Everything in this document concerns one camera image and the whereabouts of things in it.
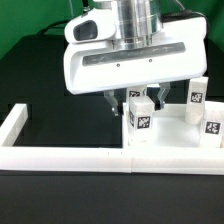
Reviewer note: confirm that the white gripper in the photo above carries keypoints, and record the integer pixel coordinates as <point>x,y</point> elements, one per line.
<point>177,53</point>

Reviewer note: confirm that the white U-shaped fence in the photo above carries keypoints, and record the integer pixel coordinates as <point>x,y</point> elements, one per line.
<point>126,159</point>

